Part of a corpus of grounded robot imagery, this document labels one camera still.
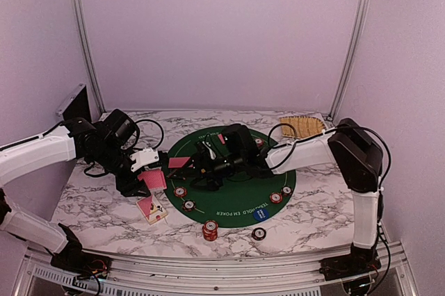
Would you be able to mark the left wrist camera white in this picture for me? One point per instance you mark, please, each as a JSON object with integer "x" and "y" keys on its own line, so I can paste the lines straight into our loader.
{"x": 142, "y": 158}

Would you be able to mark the round green poker mat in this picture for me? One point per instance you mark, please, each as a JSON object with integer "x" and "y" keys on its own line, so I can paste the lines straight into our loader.
{"x": 233, "y": 204}

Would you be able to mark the playing card box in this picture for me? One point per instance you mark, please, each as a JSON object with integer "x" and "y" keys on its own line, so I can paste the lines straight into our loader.
{"x": 151, "y": 208}

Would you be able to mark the aluminium frame post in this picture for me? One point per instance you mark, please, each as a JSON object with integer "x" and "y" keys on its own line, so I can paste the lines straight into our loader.
{"x": 87, "y": 54}
{"x": 347, "y": 69}

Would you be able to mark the single orange poker chip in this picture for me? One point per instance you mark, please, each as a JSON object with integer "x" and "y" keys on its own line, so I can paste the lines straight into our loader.
{"x": 180, "y": 192}

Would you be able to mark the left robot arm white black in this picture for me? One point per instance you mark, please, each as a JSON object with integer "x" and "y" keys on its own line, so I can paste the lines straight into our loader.
{"x": 102, "y": 143}

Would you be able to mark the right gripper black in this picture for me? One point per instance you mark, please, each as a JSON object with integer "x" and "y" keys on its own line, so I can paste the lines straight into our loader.
{"x": 213, "y": 182}

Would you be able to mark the blue small blind button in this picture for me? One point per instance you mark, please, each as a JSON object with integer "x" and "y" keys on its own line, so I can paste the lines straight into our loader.
{"x": 261, "y": 214}

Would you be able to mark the woven bamboo tray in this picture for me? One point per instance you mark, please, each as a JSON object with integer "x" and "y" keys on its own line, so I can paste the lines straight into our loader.
{"x": 302, "y": 126}

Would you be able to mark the left aluminium frame post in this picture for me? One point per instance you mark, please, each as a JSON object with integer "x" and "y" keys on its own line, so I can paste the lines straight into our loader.
{"x": 87, "y": 54}

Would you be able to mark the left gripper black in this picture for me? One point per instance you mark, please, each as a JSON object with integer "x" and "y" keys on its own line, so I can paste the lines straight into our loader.
{"x": 127, "y": 187}

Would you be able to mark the right aluminium frame post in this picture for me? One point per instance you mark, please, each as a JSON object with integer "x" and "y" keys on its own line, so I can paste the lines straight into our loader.
{"x": 347, "y": 69}

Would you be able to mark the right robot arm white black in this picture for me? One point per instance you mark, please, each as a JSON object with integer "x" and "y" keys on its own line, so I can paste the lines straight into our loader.
{"x": 350, "y": 146}

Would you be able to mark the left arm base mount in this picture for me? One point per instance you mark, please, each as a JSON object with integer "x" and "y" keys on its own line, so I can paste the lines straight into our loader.
{"x": 73, "y": 258}

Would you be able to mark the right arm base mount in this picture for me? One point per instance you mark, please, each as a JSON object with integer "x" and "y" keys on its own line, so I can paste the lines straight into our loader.
{"x": 358, "y": 261}

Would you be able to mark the red playing card deck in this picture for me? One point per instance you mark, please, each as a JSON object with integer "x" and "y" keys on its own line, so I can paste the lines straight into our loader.
{"x": 153, "y": 180}

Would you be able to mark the orange poker chip stack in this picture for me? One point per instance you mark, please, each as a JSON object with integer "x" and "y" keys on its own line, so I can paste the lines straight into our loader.
{"x": 210, "y": 230}

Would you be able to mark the aluminium poker case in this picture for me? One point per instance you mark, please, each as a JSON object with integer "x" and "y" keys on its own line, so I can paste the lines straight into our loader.
{"x": 75, "y": 105}

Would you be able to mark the dealt red card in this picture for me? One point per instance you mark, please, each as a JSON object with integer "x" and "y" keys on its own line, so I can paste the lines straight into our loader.
{"x": 177, "y": 162}
{"x": 221, "y": 138}

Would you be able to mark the aluminium front rail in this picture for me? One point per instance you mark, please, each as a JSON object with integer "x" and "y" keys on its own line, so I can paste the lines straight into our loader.
{"x": 290, "y": 274}

